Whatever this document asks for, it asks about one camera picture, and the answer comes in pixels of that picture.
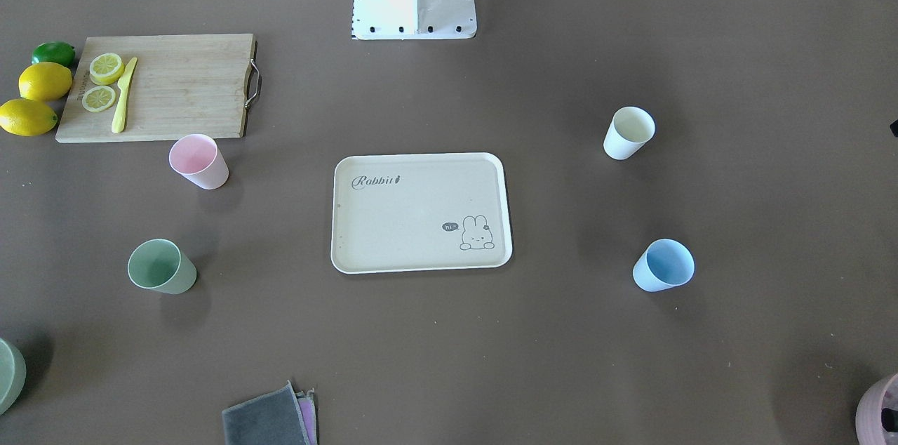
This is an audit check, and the lemon slice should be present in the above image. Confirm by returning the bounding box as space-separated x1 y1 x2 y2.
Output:
81 86 116 113
88 53 125 86

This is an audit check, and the pink cup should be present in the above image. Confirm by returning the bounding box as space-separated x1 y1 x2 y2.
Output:
168 133 229 190

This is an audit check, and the white cup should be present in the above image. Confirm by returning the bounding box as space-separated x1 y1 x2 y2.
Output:
603 106 655 160

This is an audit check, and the wooden cutting board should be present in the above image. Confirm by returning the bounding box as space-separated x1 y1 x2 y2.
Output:
55 34 257 143

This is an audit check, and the yellow plastic knife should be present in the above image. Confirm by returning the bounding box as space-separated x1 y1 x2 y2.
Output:
110 57 138 133

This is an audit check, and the beige rabbit tray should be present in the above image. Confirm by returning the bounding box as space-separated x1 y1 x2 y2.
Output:
330 152 513 274

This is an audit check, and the pink folded cloth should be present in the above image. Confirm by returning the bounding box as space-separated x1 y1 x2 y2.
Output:
295 388 319 445

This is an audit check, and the green bowl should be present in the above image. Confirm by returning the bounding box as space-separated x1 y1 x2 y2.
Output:
0 338 27 414

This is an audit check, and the green lime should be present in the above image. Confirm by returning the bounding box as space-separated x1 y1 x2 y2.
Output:
31 40 76 67

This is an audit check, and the lower whole lemon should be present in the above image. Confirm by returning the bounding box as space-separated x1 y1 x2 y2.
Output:
1 98 58 137

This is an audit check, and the green cup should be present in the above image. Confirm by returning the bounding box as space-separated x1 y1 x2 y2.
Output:
126 239 198 295

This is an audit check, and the lower lemon slice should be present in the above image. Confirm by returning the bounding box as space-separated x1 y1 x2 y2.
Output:
81 86 116 113

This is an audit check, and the whole lemon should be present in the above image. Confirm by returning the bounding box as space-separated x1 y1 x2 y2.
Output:
1 98 58 137
18 62 73 102

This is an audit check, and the upper lemon slice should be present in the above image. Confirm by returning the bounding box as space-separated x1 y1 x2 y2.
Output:
88 53 125 86

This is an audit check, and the upper whole lemon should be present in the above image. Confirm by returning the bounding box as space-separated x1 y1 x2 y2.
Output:
18 62 73 102

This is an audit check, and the blue cup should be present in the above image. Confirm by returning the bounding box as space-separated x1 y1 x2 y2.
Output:
632 239 695 292

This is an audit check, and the pink mixing bowl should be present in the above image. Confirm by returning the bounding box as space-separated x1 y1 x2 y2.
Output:
855 374 897 444

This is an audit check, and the grey folded cloth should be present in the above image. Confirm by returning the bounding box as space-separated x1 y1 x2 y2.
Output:
222 382 305 444

